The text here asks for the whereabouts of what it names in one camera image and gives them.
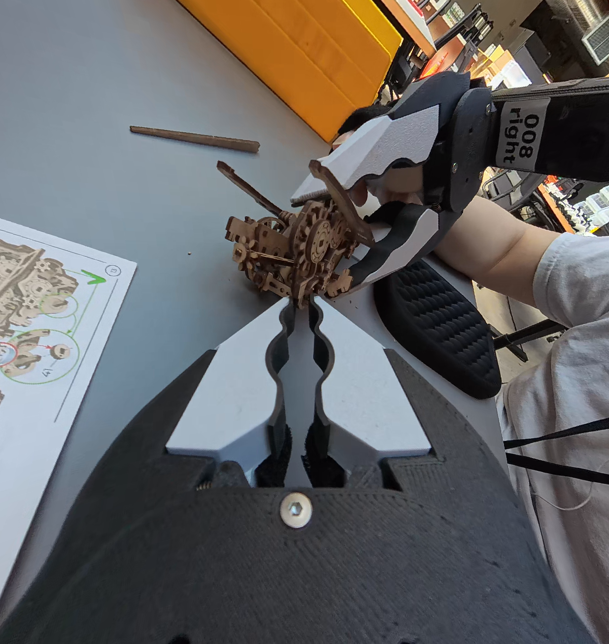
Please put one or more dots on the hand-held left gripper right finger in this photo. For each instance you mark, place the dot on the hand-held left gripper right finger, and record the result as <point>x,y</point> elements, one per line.
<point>369,397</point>

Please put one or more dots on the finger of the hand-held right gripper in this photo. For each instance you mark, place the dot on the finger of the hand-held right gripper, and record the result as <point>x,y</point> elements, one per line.
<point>385,146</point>
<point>415,236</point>

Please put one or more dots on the person's right forearm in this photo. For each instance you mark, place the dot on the person's right forearm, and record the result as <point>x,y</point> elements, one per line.
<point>495,251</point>

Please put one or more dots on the background wooden table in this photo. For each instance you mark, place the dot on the background wooden table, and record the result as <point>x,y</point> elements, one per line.
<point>410,25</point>

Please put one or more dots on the thin dark wooden stick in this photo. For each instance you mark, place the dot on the thin dark wooden stick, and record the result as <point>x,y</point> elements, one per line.
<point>193,138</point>

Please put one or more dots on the black chair frame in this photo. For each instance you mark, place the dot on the black chair frame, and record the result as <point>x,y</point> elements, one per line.
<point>526,342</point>

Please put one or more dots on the person's right hand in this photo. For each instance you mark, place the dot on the person's right hand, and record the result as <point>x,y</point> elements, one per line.
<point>385,188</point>

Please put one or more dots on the black padded armrest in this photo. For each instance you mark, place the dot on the black padded armrest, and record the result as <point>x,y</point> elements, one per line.
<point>440,327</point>

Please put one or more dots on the printed instruction booklet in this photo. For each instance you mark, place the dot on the printed instruction booklet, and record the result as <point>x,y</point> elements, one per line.
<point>32,402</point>

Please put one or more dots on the wooden gear model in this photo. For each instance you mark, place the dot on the wooden gear model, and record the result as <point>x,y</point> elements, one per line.
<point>304,246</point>

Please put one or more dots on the yellow plastic bin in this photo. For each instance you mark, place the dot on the yellow plastic bin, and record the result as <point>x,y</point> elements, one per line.
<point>294,50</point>

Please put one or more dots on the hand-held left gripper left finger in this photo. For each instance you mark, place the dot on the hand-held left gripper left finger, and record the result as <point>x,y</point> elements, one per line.
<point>224,397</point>

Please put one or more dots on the white wall vent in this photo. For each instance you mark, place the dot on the white wall vent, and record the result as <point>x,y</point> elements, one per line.
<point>604,38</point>

